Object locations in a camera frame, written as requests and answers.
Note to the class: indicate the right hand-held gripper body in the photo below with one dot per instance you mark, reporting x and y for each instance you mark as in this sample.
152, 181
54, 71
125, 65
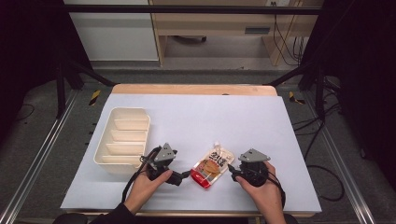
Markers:
253, 171

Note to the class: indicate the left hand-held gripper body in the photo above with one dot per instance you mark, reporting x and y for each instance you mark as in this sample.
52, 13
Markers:
160, 161

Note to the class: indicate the red and white snack packet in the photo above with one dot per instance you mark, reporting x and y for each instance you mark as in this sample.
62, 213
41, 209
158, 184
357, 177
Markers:
211, 166

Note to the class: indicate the cream divided organizer tray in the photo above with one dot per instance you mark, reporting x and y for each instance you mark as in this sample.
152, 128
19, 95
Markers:
123, 140

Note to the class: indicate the person's right hand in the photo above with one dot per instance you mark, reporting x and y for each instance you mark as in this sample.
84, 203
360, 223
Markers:
266, 196

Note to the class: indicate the person's left hand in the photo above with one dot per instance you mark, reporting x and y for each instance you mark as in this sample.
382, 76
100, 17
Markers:
143, 191

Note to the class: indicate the white paper table mat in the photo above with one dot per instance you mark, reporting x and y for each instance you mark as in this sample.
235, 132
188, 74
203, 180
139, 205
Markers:
202, 121

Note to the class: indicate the black metal stand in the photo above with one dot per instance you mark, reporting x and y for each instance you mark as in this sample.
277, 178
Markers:
319, 90
60, 90

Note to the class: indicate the white cabinet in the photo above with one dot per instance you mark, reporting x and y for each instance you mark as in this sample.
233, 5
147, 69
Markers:
115, 34

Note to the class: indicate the light wooden desk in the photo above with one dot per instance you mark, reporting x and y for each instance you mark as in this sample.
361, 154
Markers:
218, 23

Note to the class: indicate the aluminium floor rail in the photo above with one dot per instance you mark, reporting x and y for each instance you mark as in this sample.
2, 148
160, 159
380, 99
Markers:
40, 155
342, 161

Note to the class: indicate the black horizontal frame bar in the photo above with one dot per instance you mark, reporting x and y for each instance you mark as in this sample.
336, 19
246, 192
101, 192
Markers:
186, 9

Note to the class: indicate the white wall socket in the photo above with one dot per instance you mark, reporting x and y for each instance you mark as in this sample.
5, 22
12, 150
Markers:
278, 2

